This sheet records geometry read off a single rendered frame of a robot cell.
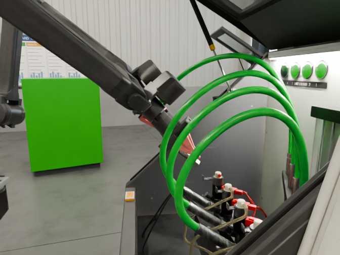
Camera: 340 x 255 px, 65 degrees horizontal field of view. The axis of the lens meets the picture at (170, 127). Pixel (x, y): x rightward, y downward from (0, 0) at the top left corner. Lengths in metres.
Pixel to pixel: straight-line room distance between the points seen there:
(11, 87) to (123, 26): 6.27
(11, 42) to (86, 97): 2.87
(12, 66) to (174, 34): 6.60
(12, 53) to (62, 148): 2.99
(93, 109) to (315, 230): 3.65
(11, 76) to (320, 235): 0.96
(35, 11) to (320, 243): 0.55
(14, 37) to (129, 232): 0.73
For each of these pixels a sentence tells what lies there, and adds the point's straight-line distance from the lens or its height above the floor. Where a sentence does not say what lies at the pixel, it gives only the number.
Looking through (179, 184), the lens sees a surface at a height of 1.19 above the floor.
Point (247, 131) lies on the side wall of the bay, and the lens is 1.07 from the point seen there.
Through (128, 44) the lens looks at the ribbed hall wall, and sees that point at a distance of 7.21.
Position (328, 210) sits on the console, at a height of 1.21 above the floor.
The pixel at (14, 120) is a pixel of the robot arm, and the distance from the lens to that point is 1.06.
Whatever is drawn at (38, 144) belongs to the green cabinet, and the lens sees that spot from 3.95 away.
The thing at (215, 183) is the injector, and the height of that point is 1.09.
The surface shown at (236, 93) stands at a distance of 0.52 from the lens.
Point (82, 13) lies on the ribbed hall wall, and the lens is 7.22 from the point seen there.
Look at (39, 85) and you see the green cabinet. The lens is 3.84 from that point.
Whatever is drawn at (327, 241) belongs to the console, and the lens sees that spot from 0.39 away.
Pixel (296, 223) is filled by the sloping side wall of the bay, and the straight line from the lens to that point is 0.42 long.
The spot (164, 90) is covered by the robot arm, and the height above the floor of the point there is 1.33.
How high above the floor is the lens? 1.37
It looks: 11 degrees down
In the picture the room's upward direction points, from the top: straight up
